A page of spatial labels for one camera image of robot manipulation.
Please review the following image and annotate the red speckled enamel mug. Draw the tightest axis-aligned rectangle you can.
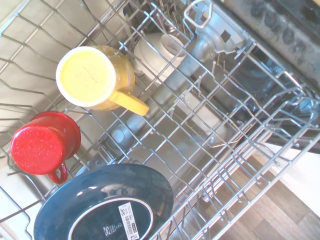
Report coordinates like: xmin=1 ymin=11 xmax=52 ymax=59
xmin=9 ymin=110 xmax=82 ymax=185

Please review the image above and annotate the white ceramic bowl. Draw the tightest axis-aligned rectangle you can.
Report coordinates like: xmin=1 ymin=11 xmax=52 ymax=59
xmin=133 ymin=32 xmax=187 ymax=84

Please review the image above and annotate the yellow ceramic mug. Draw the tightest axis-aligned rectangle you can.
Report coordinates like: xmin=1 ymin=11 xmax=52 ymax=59
xmin=55 ymin=44 xmax=150 ymax=117

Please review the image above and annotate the black built-in dishwasher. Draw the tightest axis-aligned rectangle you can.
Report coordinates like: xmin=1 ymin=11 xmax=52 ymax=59
xmin=199 ymin=0 xmax=320 ymax=141

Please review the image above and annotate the grey wire dishwasher rack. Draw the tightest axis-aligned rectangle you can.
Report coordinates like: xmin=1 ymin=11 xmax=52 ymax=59
xmin=0 ymin=0 xmax=320 ymax=240

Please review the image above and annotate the dark blue ceramic plate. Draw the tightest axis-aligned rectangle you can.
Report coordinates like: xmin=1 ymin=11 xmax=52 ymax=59
xmin=33 ymin=163 xmax=175 ymax=240

